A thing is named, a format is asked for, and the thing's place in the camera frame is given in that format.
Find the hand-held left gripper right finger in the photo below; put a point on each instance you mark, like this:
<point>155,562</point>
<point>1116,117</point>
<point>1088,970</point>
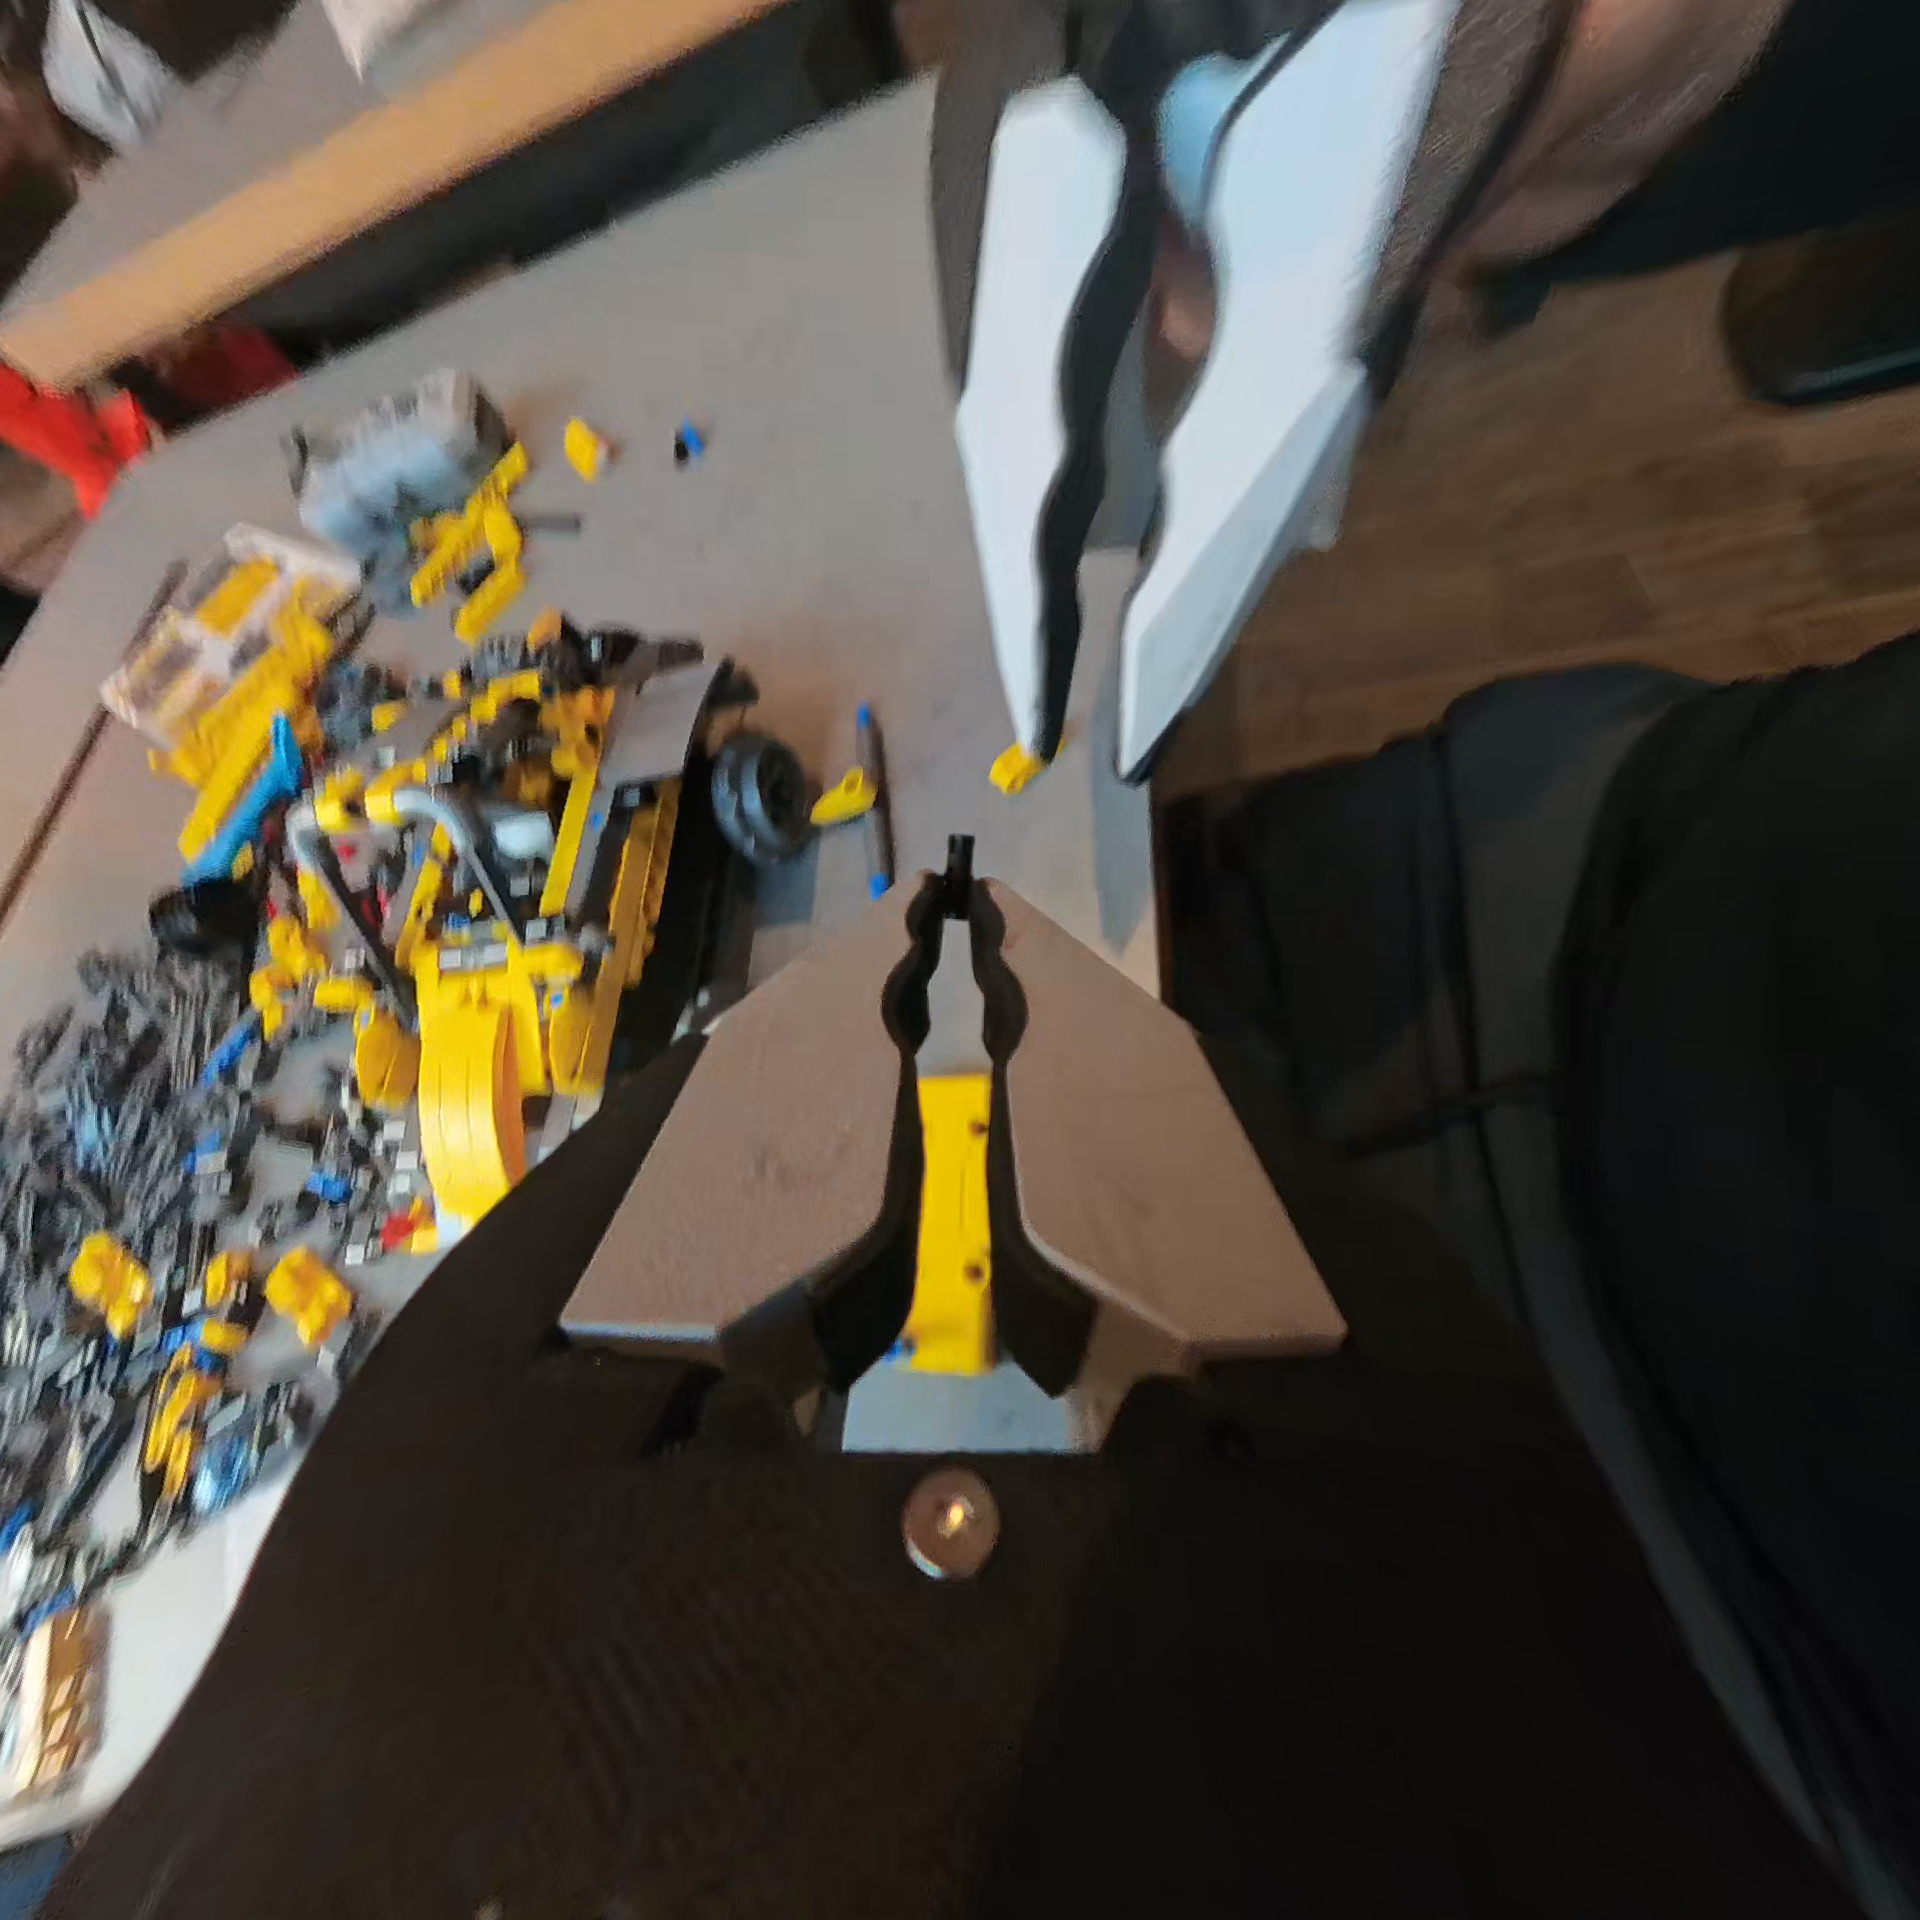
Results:
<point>1170,1184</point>

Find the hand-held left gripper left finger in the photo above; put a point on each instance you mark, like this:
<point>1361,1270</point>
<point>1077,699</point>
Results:
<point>750,1184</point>

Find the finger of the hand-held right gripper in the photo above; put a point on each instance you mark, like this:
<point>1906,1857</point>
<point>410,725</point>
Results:
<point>1289,299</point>
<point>1013,376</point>

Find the yellow rectangular building panel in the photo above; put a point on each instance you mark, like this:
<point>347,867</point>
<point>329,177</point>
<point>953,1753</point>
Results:
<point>953,1200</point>

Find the yellow two-hole connector block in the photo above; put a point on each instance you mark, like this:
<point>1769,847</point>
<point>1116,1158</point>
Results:
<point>1014,769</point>

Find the person's right forearm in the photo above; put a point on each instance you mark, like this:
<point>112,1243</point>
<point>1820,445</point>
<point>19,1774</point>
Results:
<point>1845,106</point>

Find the grey background desk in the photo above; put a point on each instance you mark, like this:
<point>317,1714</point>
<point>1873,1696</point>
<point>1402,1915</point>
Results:
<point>376,166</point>

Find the person's right hand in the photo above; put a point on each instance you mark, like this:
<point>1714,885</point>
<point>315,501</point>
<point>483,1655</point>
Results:
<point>1634,106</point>

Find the yellow grey toy vehicle model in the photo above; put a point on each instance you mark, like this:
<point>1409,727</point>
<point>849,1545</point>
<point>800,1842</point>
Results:
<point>493,931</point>

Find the grey shaft with yellow lever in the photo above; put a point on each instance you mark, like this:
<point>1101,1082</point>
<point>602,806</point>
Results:
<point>878,810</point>

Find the yellow wedge piece orange tip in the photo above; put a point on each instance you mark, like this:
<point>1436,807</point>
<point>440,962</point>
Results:
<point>586,446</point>

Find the yellow crossed beam assembly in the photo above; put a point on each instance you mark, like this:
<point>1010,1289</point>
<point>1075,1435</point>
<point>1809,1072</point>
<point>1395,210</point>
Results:
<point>473,547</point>

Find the grey box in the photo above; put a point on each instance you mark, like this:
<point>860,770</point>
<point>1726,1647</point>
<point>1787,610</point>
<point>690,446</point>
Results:
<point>398,458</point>

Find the pile of small building pieces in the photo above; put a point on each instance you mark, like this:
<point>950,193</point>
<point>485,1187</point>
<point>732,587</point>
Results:
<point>136,1277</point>

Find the yellow striped leaflet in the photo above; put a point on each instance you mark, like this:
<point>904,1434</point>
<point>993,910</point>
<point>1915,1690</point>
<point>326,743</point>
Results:
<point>225,629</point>

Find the instruction booklet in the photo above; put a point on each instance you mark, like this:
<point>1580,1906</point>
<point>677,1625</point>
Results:
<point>59,1695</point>

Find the orange bag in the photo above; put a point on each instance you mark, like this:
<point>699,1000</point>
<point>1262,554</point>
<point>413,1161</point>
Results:
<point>89,421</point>

